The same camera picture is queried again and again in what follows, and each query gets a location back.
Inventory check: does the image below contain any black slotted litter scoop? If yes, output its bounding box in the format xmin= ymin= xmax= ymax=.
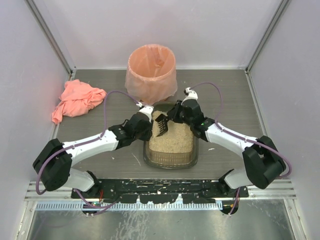
xmin=155 ymin=113 xmax=169 ymax=137

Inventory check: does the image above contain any dark green litter box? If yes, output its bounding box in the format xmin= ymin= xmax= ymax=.
xmin=143 ymin=102 xmax=199 ymax=169

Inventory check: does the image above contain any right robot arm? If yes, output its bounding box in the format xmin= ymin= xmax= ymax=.
xmin=167 ymin=99 xmax=287 ymax=189

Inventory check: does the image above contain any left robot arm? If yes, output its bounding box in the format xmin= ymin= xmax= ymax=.
xmin=32 ymin=106 xmax=153 ymax=197

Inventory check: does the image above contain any beige cat litter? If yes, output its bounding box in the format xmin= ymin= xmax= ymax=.
xmin=149 ymin=110 xmax=194 ymax=154

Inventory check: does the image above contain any bin with orange liner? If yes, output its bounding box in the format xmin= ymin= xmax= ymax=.
xmin=124 ymin=44 xmax=178 ymax=105

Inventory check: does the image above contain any crumpled pink cloth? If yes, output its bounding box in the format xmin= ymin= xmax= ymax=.
xmin=51 ymin=79 xmax=107 ymax=125

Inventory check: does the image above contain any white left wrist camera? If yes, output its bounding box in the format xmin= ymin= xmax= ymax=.
xmin=138 ymin=105 xmax=154 ymax=122

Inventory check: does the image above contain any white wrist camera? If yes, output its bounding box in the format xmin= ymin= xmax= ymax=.
xmin=138 ymin=105 xmax=154 ymax=122
xmin=183 ymin=87 xmax=198 ymax=102

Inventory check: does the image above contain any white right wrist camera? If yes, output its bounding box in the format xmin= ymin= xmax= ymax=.
xmin=183 ymin=87 xmax=198 ymax=102

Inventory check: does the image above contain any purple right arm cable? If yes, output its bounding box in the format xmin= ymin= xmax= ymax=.
xmin=187 ymin=82 xmax=293 ymax=178

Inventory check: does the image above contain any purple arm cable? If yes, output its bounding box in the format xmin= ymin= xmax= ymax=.
xmin=35 ymin=90 xmax=142 ymax=196
xmin=187 ymin=82 xmax=293 ymax=178

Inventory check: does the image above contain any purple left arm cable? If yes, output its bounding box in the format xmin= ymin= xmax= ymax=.
xmin=35 ymin=90 xmax=142 ymax=196

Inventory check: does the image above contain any white slotted cable duct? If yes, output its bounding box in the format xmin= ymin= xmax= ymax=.
xmin=35 ymin=201 xmax=223 ymax=212

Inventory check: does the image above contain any right aluminium frame post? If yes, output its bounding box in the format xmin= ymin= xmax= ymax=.
xmin=245 ymin=0 xmax=291 ymax=74

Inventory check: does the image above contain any aluminium frame post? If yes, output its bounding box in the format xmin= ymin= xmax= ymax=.
xmin=245 ymin=0 xmax=291 ymax=74
xmin=25 ymin=0 xmax=77 ymax=76

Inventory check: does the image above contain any left aluminium frame post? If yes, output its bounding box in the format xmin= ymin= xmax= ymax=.
xmin=25 ymin=0 xmax=77 ymax=76

